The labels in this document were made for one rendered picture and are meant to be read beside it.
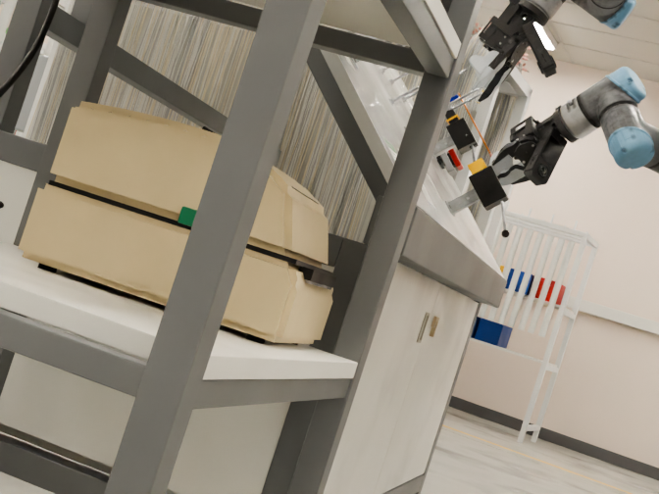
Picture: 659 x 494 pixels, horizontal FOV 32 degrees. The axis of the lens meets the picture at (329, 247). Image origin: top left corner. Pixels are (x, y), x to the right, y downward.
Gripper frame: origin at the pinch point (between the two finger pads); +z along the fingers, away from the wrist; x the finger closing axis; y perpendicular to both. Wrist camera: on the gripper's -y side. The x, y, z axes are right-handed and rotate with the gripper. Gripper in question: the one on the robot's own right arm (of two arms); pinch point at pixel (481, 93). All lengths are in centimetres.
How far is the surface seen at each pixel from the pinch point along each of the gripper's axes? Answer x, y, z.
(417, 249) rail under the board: 80, -30, 33
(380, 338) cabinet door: 64, -30, 47
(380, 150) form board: 88, -20, 26
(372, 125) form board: 88, -17, 24
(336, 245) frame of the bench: 88, -23, 39
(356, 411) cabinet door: 64, -34, 57
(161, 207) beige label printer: 121, -16, 46
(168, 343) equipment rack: 150, -37, 50
